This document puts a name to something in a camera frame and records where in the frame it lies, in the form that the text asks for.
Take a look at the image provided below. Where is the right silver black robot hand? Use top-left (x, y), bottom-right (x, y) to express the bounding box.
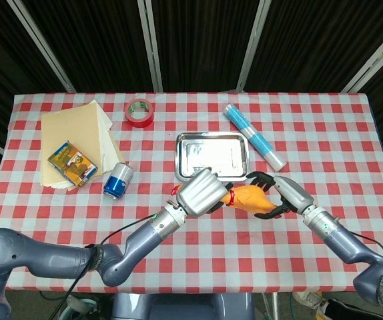
top-left (246, 171), bottom-right (315, 221)

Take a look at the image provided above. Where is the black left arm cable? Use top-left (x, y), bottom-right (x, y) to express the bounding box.
top-left (49, 215), bottom-right (155, 320)

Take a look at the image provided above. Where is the black shoe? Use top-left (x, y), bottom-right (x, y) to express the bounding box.
top-left (320, 298), bottom-right (378, 320)

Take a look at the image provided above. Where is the blue and silver drink can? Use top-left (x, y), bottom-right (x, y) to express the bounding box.
top-left (103, 162), bottom-right (135, 200)

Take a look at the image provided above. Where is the stack of beige paper sheets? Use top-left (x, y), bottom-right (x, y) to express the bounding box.
top-left (40, 99), bottom-right (123, 192)

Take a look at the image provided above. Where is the yellow rubber chicken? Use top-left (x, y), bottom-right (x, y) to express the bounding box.
top-left (171, 184), bottom-right (288, 219)

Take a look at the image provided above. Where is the colourful printed snack packet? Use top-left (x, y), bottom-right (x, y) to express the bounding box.
top-left (47, 141), bottom-right (99, 187)

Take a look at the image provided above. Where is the cling film roll blue label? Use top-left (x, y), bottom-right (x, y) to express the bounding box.
top-left (224, 103), bottom-right (288, 173)

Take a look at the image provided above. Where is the stainless steel rectangular tray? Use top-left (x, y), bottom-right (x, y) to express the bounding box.
top-left (174, 131), bottom-right (251, 183)

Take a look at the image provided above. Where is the red white checkered tablecloth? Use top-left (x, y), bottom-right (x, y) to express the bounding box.
top-left (0, 91), bottom-right (383, 295)

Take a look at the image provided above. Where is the blue-grey robot torso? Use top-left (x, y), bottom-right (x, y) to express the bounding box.
top-left (111, 292), bottom-right (256, 320)

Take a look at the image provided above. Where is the white plastic bucket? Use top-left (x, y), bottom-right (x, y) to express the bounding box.
top-left (59, 295), bottom-right (99, 320)

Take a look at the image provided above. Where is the red adhesive tape roll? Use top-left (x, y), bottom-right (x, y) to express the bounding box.
top-left (124, 98), bottom-right (155, 129)

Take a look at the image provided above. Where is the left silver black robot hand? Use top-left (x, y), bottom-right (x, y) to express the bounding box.
top-left (176, 167), bottom-right (236, 217)

